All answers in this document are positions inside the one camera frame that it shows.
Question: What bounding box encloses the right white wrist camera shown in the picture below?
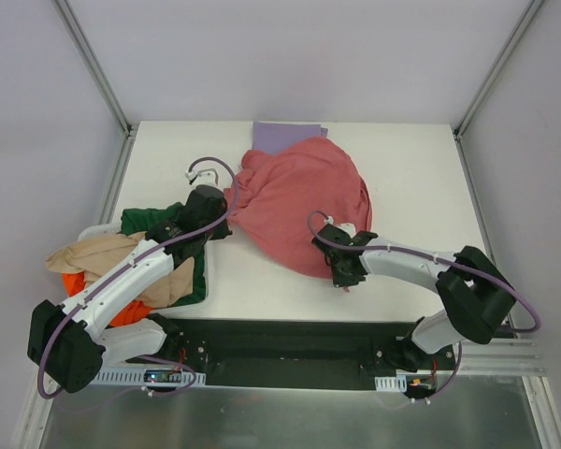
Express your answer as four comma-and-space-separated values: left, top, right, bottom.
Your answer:
325, 216, 357, 238

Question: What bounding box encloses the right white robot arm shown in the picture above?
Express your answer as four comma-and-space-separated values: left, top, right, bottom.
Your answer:
311, 224, 516, 372

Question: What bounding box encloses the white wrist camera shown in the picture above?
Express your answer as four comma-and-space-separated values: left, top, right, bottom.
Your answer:
185, 168, 219, 188
325, 216, 357, 238

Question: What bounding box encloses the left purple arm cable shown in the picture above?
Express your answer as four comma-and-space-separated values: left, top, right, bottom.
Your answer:
36, 156, 237, 399

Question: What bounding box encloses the left white cable duct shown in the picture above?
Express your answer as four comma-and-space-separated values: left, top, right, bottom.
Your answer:
91, 367, 207, 388

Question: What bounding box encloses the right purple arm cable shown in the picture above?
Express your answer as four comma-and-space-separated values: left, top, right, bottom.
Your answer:
307, 210, 542, 334

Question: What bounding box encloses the orange t shirt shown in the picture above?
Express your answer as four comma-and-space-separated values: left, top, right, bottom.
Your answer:
61, 272, 154, 327

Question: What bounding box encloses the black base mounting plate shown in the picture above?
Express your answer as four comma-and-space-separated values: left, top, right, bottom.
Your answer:
121, 318, 450, 388

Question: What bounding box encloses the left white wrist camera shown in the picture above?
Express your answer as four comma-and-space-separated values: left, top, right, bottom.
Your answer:
185, 168, 219, 188

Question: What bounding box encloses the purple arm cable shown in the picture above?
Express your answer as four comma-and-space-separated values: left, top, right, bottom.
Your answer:
36, 156, 237, 399
307, 210, 542, 334

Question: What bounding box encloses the right aluminium frame post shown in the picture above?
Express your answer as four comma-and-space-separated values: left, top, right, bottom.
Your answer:
453, 0, 547, 141

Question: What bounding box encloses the right white cable duct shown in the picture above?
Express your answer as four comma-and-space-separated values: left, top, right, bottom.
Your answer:
374, 374, 408, 393

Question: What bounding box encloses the white cable duct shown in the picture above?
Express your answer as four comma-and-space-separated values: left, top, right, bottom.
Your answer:
91, 367, 207, 388
374, 374, 408, 393

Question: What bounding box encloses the folded purple t shirt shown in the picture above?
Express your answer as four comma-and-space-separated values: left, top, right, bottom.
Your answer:
252, 122, 328, 154

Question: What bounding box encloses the white laundry basket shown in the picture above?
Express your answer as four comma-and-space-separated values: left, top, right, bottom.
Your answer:
61, 223, 209, 327

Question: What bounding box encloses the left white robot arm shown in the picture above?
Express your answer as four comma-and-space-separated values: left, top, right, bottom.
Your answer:
27, 184, 237, 398

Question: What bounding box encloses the pink t shirt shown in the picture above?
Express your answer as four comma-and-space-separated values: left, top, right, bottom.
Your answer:
224, 137, 372, 279

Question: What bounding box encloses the green t shirt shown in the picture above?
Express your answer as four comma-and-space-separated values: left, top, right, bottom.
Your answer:
121, 202, 207, 307

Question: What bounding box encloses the aluminium frame post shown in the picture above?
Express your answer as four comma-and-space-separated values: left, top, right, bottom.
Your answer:
453, 0, 547, 141
51, 0, 133, 137

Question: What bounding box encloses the left aluminium frame post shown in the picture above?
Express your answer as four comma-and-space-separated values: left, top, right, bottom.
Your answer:
51, 0, 133, 137

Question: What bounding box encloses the beige t shirt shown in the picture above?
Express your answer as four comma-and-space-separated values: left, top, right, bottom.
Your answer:
45, 232, 195, 310

